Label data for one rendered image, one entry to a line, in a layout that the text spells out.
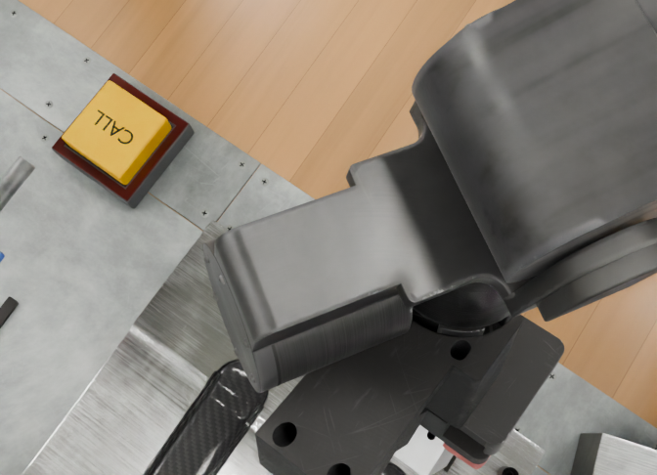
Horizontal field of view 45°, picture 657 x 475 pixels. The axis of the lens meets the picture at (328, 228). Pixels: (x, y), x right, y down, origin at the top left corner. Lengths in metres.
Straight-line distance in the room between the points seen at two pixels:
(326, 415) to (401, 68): 0.42
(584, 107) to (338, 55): 0.47
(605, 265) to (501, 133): 0.05
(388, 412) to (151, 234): 0.37
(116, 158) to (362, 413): 0.37
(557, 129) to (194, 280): 0.35
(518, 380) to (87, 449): 0.29
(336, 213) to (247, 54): 0.44
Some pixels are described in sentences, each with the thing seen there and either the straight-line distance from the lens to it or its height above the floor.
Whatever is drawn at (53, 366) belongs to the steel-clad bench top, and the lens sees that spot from 0.64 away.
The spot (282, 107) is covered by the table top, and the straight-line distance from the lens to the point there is 0.66.
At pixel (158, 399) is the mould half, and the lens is 0.53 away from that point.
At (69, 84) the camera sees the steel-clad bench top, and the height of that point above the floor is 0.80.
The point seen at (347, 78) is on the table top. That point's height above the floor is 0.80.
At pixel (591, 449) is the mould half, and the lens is 0.58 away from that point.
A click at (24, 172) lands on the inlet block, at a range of 0.53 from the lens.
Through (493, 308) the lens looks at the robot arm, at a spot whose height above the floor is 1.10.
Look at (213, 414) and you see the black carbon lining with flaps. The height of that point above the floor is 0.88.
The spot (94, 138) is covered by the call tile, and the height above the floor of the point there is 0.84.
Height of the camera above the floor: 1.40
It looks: 75 degrees down
